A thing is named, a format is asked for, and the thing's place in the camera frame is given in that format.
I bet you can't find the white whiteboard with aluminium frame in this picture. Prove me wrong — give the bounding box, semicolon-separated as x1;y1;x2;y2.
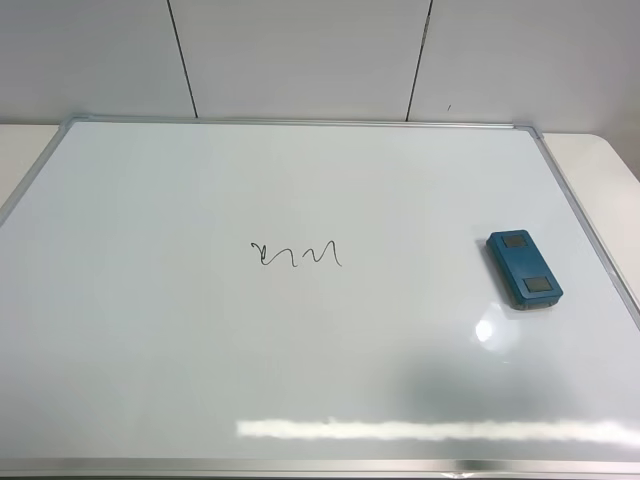
1;117;639;479

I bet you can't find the black marker scribble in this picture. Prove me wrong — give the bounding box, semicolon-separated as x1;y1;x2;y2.
250;240;343;268

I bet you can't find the blue board eraser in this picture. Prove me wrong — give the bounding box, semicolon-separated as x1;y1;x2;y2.
486;230;564;311

